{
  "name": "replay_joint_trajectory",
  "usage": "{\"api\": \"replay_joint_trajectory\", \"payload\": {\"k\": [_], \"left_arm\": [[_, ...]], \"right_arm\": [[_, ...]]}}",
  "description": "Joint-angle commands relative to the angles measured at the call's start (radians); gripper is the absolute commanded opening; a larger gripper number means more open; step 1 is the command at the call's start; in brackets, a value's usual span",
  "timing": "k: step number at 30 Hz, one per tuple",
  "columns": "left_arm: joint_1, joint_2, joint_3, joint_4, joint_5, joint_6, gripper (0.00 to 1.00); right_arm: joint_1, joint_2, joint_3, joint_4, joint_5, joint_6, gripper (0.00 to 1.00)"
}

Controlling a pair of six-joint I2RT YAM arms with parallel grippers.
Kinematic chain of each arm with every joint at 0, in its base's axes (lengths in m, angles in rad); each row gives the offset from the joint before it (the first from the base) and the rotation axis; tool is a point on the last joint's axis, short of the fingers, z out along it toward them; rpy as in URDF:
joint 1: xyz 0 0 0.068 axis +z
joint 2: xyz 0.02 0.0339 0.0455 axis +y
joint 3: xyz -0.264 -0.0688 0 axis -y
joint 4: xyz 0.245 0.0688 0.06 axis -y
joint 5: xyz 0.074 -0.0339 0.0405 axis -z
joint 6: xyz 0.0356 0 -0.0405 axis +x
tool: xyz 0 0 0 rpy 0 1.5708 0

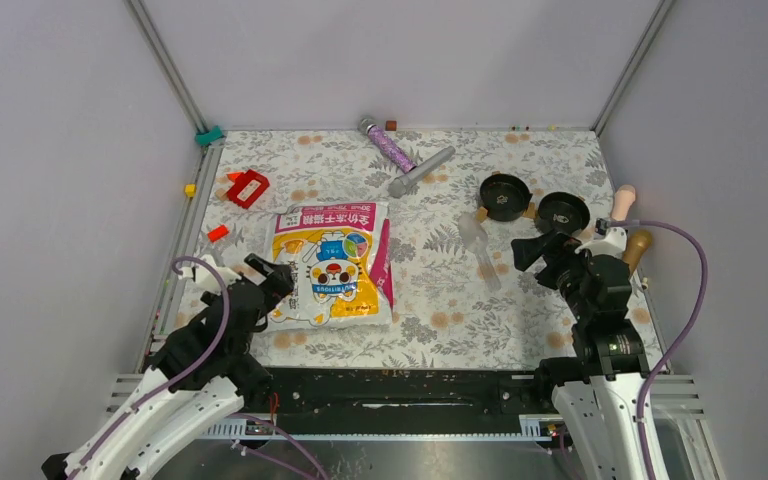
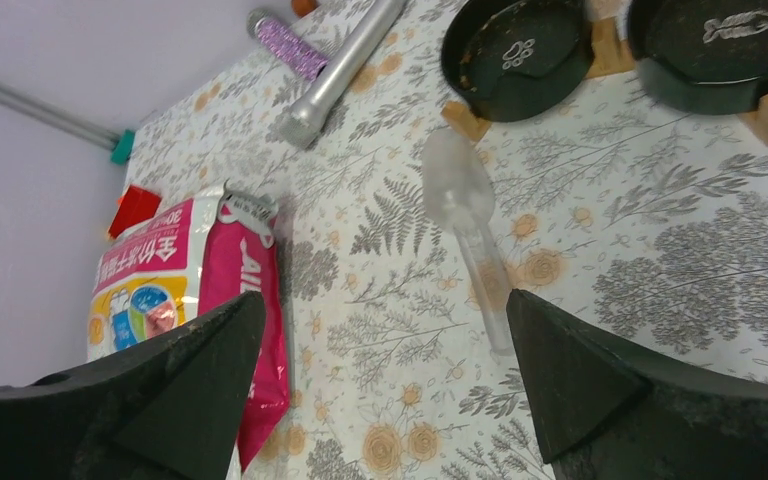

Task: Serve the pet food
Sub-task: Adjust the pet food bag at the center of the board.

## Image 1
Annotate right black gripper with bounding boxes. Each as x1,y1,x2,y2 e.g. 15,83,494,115
510,225,593,320

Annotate cat food bag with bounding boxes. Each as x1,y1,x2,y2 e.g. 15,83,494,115
267,202,393,331

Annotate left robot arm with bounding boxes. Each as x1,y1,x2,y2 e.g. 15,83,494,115
41,254,295,479

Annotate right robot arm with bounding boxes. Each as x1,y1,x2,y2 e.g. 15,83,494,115
511,231,669,479

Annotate right black pet bowl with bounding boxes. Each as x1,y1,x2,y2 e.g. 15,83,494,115
534,192,591,236

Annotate black pet bowl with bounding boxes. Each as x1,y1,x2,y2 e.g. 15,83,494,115
534,192,591,236
474,172,534,223

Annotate left black pet bowl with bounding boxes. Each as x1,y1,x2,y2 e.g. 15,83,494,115
474,172,534,223

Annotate clear plastic scoop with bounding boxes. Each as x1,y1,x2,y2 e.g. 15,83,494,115
457,213,501,292

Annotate small orange block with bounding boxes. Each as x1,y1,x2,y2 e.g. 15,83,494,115
207,224,230,243

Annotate red toy block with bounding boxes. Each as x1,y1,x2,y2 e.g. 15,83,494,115
227,169,270,209

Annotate gold microphone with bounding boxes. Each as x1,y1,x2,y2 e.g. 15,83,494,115
622,229,653,276

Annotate pink microphone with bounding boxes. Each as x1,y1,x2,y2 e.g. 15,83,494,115
610,184,636,221

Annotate grey microphone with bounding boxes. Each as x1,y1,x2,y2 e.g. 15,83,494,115
387,146,456,198

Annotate teal corner clip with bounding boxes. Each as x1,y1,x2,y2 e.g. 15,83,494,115
194,126,224,147

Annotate purple glitter microphone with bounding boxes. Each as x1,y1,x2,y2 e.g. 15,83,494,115
358,117,416,173

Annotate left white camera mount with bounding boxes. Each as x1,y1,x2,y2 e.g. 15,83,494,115
172,254,242,295

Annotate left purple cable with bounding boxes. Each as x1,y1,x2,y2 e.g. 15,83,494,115
65,256,332,480

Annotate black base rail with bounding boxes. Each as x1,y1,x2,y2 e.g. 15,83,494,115
244,367,558,437

